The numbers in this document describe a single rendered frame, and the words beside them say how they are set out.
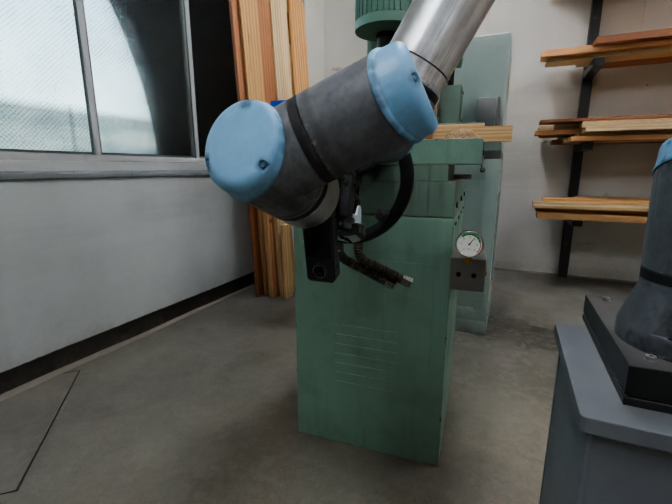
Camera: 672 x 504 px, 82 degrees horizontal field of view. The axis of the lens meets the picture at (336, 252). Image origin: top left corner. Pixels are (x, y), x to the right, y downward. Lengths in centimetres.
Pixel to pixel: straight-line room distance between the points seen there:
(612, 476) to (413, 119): 48
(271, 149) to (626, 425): 48
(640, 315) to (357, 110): 46
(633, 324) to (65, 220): 185
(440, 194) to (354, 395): 63
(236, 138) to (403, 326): 80
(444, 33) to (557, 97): 299
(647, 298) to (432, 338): 57
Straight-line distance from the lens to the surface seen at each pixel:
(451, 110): 132
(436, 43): 51
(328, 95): 37
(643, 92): 355
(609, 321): 74
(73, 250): 195
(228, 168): 38
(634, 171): 352
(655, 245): 64
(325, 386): 124
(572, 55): 308
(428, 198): 100
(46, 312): 194
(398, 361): 113
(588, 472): 62
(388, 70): 36
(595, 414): 57
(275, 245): 253
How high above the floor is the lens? 83
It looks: 12 degrees down
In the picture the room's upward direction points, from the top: straight up
